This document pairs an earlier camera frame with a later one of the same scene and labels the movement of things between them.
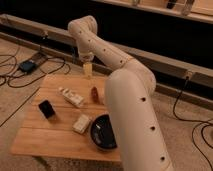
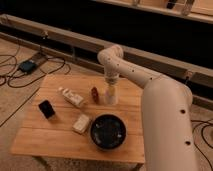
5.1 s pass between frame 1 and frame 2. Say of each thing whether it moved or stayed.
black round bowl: stayed
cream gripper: moved
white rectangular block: stayed
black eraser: stayed
